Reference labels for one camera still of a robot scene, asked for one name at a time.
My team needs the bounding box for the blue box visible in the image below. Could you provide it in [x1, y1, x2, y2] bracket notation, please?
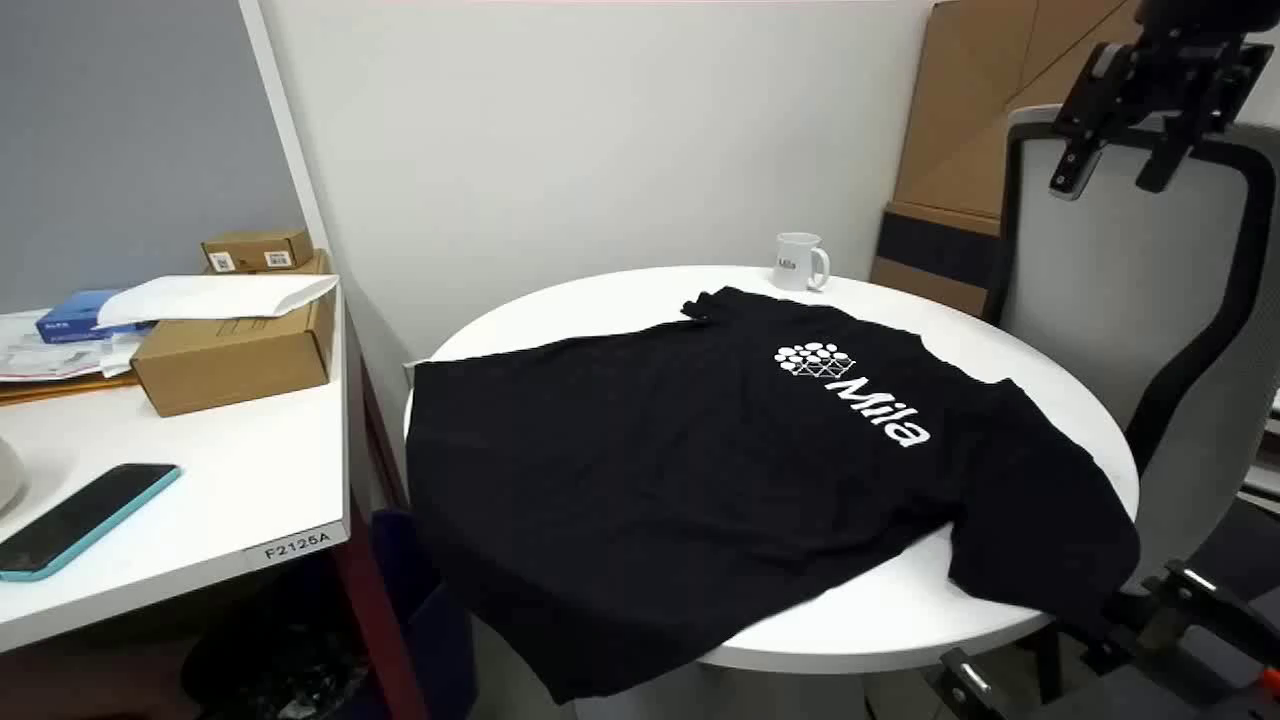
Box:
[32, 284, 133, 346]

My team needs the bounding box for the black orange bar clamp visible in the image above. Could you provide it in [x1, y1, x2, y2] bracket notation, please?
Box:
[1079, 555, 1280, 708]
[932, 648, 1019, 720]

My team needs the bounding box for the dark blue bin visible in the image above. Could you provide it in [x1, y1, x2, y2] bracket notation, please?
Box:
[371, 505, 479, 720]

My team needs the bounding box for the cardboard box black band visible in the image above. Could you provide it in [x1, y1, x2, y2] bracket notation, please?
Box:
[872, 204, 1000, 320]

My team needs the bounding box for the white envelope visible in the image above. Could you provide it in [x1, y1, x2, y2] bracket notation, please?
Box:
[93, 270, 341, 332]

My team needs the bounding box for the phone in teal case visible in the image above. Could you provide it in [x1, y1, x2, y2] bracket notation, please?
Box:
[0, 461, 188, 584]

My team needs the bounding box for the white mug with logo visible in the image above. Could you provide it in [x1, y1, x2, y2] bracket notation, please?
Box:
[772, 228, 837, 296]

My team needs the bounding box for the leaning cardboard sheet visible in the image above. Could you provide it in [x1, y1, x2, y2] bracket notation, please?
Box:
[885, 0, 1153, 238]

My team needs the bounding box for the desk label sticker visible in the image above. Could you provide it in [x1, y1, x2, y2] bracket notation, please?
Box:
[257, 529, 337, 561]

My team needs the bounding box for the small labelled cardboard box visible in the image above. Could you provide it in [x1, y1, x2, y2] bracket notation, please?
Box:
[198, 223, 332, 278]

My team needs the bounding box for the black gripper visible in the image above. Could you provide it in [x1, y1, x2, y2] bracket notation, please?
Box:
[1047, 0, 1280, 200]

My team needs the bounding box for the grey office chair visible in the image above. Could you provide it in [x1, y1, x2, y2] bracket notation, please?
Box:
[989, 103, 1280, 592]

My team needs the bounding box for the large plain cardboard box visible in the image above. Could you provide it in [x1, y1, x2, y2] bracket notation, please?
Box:
[133, 284, 337, 420]

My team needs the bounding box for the red desk leg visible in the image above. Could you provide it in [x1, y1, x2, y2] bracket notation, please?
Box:
[337, 357, 435, 720]

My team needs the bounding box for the white papers stack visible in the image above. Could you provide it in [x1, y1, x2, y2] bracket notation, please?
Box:
[0, 308, 150, 392]

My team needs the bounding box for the black shirt white Mila print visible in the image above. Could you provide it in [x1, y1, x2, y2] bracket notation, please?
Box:
[399, 278, 1145, 708]

